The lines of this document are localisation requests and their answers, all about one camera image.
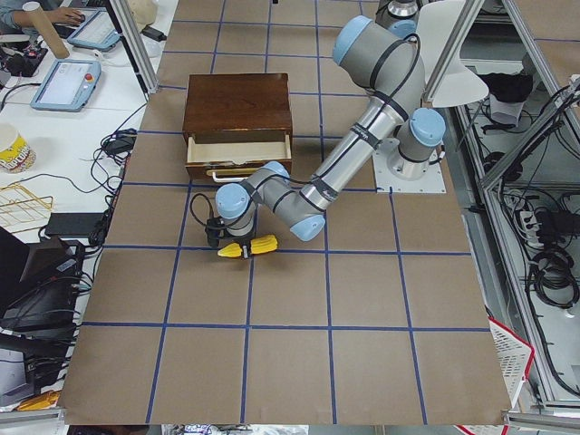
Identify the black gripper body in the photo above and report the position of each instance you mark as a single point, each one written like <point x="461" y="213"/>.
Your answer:
<point x="245" y="240"/>

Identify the yellow corn cob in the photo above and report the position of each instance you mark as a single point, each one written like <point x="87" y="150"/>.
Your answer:
<point x="258" y="246"/>

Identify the light wood drawer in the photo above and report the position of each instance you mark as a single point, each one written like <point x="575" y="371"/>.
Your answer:
<point x="225" y="161"/>

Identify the dark wooden drawer cabinet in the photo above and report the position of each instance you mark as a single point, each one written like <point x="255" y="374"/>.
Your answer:
<point x="235" y="104"/>

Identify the blue teach pendant near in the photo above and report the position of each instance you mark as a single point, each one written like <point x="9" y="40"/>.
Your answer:
<point x="68" y="86"/>

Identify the blue teach pendant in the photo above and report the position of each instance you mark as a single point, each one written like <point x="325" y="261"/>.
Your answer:
<point x="95" y="32"/>
<point x="68" y="86"/>

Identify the paper popcorn cup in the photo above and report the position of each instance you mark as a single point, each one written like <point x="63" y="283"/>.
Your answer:
<point x="16" y="154"/>

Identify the blue teach pendant far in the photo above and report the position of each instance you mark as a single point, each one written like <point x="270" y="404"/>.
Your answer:
<point x="95" y="32"/>

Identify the white plastic basket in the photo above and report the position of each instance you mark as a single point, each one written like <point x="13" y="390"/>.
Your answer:
<point x="515" y="356"/>

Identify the cardboard tube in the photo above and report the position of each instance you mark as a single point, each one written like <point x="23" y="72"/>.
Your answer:
<point x="42" y="22"/>

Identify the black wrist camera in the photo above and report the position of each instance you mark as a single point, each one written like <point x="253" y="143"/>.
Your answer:
<point x="215" y="231"/>

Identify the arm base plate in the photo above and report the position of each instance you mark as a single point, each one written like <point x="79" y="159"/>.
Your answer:
<point x="394" y="174"/>

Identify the gold wire rack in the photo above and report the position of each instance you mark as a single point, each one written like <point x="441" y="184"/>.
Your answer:
<point x="22" y="210"/>

